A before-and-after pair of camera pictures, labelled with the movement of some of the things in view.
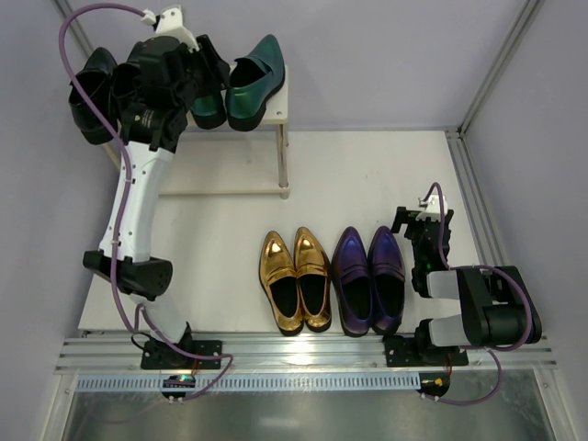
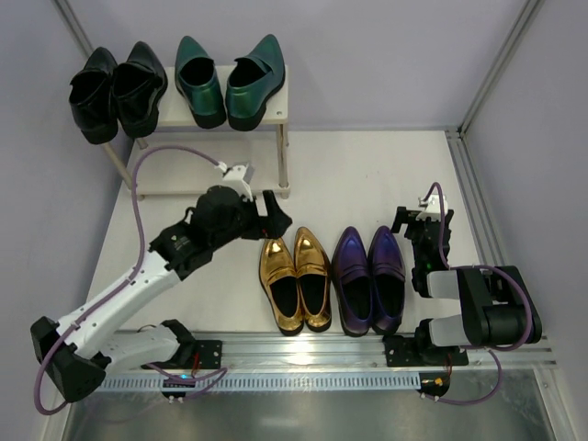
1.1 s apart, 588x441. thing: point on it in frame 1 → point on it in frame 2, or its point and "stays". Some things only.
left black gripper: [202, 67] → [259, 217]
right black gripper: [418, 222] stays
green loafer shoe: [254, 79] stays
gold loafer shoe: [277, 275] stays
